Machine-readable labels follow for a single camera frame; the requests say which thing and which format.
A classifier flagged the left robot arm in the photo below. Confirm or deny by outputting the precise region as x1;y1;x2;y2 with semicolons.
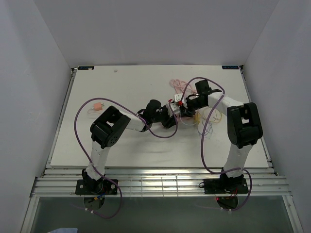
86;100;179;194

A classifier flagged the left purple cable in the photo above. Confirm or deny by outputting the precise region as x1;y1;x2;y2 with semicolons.
73;97;180;218

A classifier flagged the pink power strip cord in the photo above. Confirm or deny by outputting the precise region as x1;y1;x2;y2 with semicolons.
169;78;192;94

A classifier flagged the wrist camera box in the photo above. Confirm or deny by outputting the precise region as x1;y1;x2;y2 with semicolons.
166;99;180;117
173;93;184;106

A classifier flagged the blue charging cable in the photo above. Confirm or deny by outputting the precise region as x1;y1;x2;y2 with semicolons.
178;116;214;139

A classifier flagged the aluminium rail frame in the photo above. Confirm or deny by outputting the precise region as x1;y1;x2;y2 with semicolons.
30;66;292;198

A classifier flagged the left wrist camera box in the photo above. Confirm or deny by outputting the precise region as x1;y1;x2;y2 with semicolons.
166;99;180;117

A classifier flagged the purple cable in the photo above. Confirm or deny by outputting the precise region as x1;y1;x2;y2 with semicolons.
179;77;251;212
73;97;180;218

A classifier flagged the left blue corner label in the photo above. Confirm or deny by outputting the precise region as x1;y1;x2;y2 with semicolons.
78;66;94;70

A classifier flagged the yellow charging cable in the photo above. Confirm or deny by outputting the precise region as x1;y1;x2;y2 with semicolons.
198;106;223;124

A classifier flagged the yellow charger plug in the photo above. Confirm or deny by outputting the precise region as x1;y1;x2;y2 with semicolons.
194;113;201;125

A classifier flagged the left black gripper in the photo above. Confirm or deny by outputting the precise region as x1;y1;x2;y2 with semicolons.
152;104;177;130

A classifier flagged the right blue corner label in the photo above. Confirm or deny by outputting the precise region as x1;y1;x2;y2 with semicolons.
222;66;239;70

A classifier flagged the pink power strip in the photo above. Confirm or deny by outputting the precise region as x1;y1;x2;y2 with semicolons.
177;116;194;122

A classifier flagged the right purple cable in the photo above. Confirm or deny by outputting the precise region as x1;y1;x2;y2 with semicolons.
179;77;251;212

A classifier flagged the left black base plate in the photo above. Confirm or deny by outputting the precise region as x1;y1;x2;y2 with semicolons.
75;180;118;196

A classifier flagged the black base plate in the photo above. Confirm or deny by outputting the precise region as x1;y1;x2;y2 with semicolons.
199;178;249;194
75;180;118;196

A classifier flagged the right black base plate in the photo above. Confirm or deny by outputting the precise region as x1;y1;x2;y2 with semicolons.
199;178;249;194

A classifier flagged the blue corner label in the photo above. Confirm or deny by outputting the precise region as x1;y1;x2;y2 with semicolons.
222;66;239;70
78;66;94;70

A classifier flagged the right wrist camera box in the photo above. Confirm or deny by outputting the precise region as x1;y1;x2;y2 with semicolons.
173;93;184;106

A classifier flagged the pink charger plug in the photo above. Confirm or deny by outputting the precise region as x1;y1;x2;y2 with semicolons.
94;102;104;111

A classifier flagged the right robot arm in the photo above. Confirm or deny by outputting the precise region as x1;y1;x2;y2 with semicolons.
180;77;263;193

